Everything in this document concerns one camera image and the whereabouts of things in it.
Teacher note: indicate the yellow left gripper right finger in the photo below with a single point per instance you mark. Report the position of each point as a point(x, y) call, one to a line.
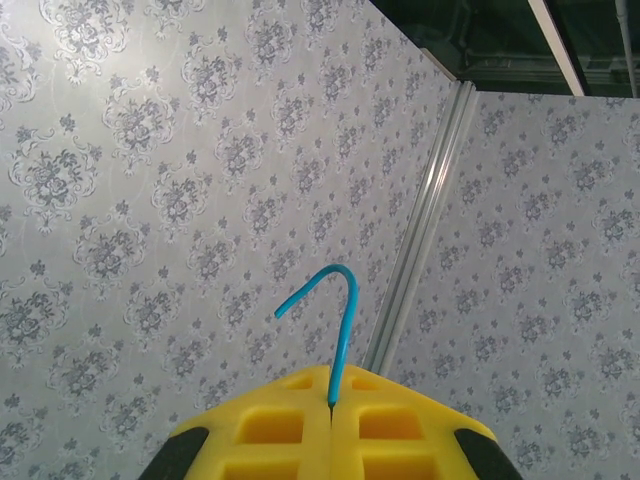
point(440, 440)

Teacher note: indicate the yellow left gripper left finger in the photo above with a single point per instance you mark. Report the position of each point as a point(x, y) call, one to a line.
point(225, 440)

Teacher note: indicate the white ceiling beam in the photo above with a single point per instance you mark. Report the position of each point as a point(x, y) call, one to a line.
point(559, 45)

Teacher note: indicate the grey ceiling pipe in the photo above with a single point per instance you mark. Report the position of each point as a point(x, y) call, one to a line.
point(626, 40)

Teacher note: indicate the aluminium corner post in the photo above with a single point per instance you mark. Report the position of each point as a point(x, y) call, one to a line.
point(428, 200)

